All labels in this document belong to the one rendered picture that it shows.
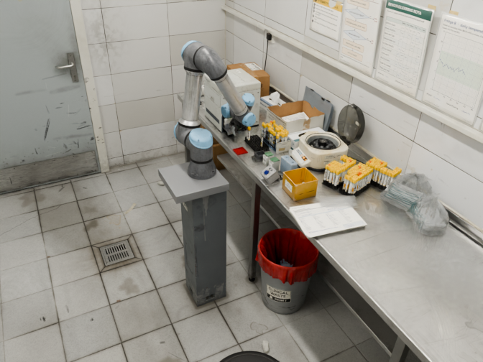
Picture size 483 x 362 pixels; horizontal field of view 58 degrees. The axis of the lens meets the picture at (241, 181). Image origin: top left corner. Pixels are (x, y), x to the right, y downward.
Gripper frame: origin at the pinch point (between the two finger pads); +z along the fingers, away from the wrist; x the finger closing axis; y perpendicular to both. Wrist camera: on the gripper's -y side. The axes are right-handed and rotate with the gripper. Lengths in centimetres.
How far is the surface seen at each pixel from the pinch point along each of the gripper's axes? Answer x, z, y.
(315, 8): 59, -51, -42
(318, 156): 25, -32, 45
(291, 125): 28.7, -16.9, 14.5
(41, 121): -105, 96, -99
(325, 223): 1, -45, 85
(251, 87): 16.0, -15.7, -18.4
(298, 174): 8, -32, 53
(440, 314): 10, -74, 138
